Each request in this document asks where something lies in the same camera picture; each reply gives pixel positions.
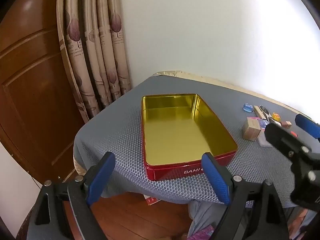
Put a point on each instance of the grey mesh table mat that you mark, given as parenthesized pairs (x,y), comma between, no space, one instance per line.
(120,130)

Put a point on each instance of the red tin box gold inside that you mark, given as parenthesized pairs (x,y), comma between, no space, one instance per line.
(175,130)

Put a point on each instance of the pink packet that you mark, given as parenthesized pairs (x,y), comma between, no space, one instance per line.
(203,233)

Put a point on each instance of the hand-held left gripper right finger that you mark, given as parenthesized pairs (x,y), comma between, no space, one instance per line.
(216,177)

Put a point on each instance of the small cardboard box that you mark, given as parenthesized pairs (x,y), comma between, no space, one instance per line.
(250,131)

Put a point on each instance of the small red clip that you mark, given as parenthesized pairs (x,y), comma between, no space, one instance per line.
(293,134)

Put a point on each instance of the small yellow orange toy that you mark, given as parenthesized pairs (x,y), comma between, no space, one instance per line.
(276,116)

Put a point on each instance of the small pink cube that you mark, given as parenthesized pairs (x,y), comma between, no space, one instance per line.
(286,124)

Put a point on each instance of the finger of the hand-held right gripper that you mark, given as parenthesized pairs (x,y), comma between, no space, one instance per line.
(308,126)
(282,137)

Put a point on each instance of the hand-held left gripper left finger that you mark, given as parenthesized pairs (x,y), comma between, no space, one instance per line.
(100,177)

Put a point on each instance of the clear floss pick box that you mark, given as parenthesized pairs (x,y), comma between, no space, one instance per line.
(263,124)

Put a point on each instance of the brown wooden door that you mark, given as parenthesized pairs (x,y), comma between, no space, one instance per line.
(30,80)

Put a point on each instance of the beige leaf print curtain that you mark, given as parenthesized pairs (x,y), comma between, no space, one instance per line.
(75,30)

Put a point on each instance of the clear plastic card box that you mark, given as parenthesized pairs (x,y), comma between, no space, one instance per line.
(263,140)

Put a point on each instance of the small red box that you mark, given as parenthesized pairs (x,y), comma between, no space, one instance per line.
(151,200)

